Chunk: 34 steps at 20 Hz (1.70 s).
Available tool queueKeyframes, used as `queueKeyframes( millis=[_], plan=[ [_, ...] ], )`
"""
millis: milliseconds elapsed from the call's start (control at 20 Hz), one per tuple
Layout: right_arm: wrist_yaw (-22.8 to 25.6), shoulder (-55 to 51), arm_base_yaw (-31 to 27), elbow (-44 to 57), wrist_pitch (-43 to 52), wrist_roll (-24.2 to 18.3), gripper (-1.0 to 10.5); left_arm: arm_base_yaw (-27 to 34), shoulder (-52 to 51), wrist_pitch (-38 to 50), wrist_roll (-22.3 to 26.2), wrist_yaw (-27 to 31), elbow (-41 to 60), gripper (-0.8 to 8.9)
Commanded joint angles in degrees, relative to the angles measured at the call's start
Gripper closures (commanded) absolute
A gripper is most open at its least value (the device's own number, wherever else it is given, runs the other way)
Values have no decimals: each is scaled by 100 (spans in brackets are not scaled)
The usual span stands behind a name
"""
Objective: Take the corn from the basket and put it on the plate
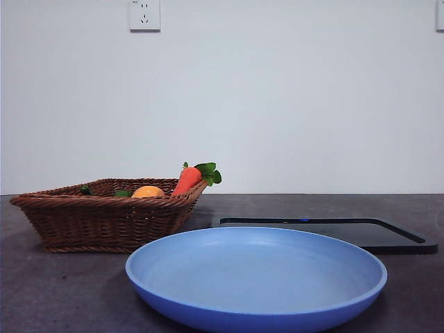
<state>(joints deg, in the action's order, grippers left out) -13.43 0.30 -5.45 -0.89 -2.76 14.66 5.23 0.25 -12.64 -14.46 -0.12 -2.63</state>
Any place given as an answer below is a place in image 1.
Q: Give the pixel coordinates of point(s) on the black rectangular tray board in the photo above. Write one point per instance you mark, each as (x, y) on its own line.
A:
(347, 230)

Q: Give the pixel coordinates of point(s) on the orange toy carrot green leaves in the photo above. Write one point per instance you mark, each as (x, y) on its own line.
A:
(187, 180)

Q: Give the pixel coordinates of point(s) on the white wall socket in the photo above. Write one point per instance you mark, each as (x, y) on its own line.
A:
(145, 15)
(440, 15)

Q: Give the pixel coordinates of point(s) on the dark green toy vegetable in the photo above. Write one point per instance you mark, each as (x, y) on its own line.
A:
(85, 190)

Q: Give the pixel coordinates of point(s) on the blue round plate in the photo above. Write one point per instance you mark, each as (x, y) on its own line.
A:
(256, 277)

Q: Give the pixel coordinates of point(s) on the bright green toy vegetable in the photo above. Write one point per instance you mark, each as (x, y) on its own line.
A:
(123, 194)

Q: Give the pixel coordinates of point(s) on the yellow toy corn cob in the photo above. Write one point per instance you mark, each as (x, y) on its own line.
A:
(148, 191)

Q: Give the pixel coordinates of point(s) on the brown wicker basket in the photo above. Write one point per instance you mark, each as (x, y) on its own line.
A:
(104, 222)

